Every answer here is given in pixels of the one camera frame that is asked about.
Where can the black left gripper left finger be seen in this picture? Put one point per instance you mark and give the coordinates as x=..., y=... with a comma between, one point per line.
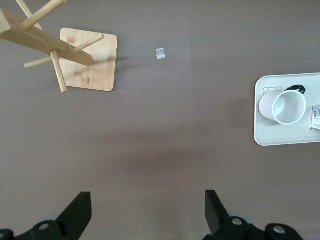
x=72, y=220

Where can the cream tray with bear print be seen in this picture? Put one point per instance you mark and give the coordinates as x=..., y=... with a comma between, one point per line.
x=275, y=135

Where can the wooden mug tree rack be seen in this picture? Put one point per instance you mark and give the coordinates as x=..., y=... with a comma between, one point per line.
x=100, y=65

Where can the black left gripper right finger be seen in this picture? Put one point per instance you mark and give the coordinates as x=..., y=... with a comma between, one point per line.
x=215, y=215

